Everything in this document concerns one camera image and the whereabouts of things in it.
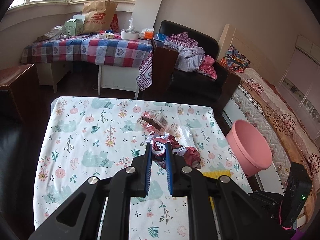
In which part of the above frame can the cream headboard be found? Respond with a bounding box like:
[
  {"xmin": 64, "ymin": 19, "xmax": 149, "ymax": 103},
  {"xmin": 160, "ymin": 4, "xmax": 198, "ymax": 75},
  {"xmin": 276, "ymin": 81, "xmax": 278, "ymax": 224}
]
[{"xmin": 219, "ymin": 24, "xmax": 237, "ymax": 60}]

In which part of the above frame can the white wardrobe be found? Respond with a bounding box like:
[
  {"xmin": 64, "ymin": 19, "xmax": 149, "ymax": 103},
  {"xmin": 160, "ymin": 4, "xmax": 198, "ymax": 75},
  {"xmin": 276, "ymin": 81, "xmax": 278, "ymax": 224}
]
[{"xmin": 275, "ymin": 35, "xmax": 320, "ymax": 120}]

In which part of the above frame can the pink wrist strap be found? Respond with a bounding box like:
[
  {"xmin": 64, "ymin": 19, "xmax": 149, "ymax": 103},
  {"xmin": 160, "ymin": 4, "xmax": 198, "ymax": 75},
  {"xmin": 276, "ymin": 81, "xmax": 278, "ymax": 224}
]
[{"xmin": 278, "ymin": 200, "xmax": 294, "ymax": 230}]

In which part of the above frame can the checkered tablecloth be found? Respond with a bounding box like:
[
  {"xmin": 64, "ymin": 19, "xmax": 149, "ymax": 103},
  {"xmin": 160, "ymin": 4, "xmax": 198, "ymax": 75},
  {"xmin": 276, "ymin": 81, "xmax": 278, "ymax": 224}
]
[{"xmin": 21, "ymin": 34, "xmax": 153, "ymax": 67}]

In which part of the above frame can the brown wooden cabinet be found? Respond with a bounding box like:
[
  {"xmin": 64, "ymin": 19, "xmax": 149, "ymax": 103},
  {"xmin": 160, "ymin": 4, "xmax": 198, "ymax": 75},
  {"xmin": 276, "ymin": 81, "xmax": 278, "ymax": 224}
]
[{"xmin": 0, "ymin": 64, "xmax": 38, "ymax": 123}]

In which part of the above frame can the purple patterned cloth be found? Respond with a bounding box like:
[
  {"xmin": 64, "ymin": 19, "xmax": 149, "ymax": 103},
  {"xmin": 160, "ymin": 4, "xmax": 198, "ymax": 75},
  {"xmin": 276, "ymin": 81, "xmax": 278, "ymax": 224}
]
[{"xmin": 136, "ymin": 51, "xmax": 153, "ymax": 91}]

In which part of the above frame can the clear plastic packet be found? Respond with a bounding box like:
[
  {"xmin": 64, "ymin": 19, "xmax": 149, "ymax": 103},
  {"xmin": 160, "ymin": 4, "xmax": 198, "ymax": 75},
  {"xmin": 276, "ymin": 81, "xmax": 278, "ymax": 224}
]
[{"xmin": 137, "ymin": 109, "xmax": 171, "ymax": 133}]

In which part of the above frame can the white bowl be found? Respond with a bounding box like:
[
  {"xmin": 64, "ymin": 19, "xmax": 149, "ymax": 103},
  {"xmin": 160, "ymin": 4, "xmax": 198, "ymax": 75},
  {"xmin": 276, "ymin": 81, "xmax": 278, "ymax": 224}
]
[{"xmin": 120, "ymin": 29, "xmax": 140, "ymax": 40}]

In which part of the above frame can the pink bucket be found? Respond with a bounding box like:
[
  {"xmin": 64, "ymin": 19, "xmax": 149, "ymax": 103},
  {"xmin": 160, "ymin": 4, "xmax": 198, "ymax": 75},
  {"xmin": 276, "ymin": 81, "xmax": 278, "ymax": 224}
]
[{"xmin": 225, "ymin": 119, "xmax": 273, "ymax": 178}]

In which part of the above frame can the pile of clothes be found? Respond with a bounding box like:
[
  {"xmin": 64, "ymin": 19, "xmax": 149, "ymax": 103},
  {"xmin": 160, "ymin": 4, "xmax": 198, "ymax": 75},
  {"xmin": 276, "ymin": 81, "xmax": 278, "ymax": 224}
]
[{"xmin": 165, "ymin": 32, "xmax": 217, "ymax": 79}]

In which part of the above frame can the orange tissue pack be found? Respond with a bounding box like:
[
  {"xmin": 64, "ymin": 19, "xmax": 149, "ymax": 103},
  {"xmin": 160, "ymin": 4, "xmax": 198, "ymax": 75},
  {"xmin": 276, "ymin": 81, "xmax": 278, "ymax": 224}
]
[{"xmin": 139, "ymin": 28, "xmax": 155, "ymax": 40}]

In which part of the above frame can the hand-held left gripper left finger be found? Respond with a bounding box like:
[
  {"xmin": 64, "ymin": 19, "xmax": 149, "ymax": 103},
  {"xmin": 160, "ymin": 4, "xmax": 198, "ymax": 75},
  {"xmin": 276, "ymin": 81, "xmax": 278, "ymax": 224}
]
[{"xmin": 28, "ymin": 142, "xmax": 153, "ymax": 240}]

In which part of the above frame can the red white wrapper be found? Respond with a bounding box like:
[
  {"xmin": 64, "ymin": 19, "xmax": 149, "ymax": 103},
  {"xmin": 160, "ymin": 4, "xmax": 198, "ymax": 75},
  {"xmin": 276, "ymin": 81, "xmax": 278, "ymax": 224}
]
[{"xmin": 146, "ymin": 134, "xmax": 181, "ymax": 168}]

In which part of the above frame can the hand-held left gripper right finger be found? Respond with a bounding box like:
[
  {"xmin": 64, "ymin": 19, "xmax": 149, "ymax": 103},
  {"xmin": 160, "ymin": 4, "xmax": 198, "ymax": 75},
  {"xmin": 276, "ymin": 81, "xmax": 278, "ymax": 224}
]
[{"xmin": 165, "ymin": 142, "xmax": 295, "ymax": 240}]

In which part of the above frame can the black armchair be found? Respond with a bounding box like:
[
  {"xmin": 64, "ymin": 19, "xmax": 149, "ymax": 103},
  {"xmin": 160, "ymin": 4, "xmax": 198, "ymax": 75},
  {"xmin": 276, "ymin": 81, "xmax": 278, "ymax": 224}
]
[{"xmin": 152, "ymin": 20, "xmax": 242, "ymax": 105}]

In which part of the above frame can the bed with quilt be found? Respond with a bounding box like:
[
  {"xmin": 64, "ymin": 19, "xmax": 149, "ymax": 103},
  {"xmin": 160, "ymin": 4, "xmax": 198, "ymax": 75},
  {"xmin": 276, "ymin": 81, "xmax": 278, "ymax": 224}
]
[{"xmin": 222, "ymin": 66, "xmax": 320, "ymax": 205}]

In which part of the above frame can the colourful pillow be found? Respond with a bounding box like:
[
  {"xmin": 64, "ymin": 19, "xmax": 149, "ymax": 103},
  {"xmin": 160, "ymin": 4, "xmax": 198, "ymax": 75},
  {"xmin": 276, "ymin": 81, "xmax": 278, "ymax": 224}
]
[{"xmin": 220, "ymin": 44, "xmax": 250, "ymax": 73}]

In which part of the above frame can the person's right forearm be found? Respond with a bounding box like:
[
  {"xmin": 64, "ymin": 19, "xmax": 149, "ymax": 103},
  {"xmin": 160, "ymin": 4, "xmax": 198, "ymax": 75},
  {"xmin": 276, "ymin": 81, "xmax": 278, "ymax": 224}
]
[{"xmin": 290, "ymin": 226, "xmax": 309, "ymax": 240}]

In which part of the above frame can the green box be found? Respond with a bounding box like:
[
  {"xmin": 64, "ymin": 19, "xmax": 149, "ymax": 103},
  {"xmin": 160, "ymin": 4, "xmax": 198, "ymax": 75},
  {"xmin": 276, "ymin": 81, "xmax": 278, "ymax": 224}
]
[{"xmin": 64, "ymin": 15, "xmax": 85, "ymax": 36}]

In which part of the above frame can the white desk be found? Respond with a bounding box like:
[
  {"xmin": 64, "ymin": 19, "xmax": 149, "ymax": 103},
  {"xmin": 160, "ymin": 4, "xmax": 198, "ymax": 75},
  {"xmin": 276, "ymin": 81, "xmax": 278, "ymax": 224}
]
[{"xmin": 36, "ymin": 61, "xmax": 140, "ymax": 99}]

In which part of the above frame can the clear plastic bag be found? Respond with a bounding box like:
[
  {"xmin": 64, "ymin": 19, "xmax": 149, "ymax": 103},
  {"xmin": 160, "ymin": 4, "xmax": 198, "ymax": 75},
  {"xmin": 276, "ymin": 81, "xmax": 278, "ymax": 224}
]
[
  {"xmin": 175, "ymin": 126, "xmax": 195, "ymax": 147},
  {"xmin": 45, "ymin": 25, "xmax": 67, "ymax": 39}
]

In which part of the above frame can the dark red crumpled wrapper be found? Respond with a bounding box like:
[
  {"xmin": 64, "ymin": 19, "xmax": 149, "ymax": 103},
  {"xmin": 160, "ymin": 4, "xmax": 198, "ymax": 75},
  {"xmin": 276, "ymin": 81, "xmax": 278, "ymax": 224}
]
[{"xmin": 179, "ymin": 146, "xmax": 202, "ymax": 169}]

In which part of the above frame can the brown paper bag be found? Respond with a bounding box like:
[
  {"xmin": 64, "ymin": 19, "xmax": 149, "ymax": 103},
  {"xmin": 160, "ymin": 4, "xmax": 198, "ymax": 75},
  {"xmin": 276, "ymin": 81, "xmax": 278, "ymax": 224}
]
[{"xmin": 82, "ymin": 0, "xmax": 118, "ymax": 33}]

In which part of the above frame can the red packet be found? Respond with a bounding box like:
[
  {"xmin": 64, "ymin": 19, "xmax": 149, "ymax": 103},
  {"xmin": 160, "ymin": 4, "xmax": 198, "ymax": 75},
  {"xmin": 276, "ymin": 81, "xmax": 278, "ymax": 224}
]
[{"xmin": 110, "ymin": 14, "xmax": 120, "ymax": 33}]

